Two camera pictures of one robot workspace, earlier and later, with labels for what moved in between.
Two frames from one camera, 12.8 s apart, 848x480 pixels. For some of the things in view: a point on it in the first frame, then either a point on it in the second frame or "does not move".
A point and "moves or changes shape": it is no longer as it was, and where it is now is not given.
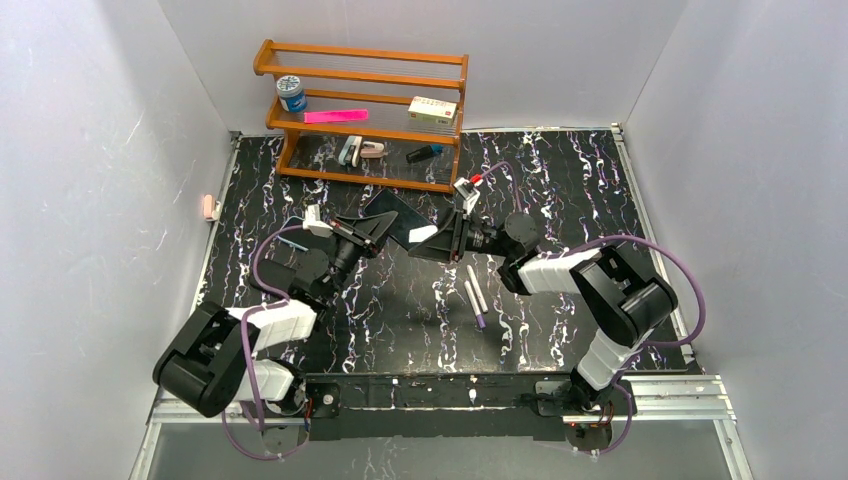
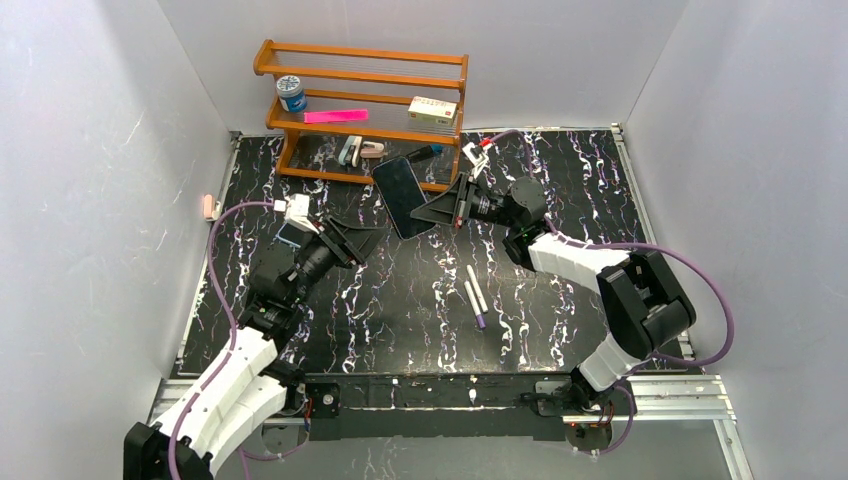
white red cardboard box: [432, 111] does not move
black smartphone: [409, 227] moves or changes shape
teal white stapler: [350, 151] does not move
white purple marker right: [477, 289] does not move
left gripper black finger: [437, 247] -> [441, 208]
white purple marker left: [475, 305] does not move
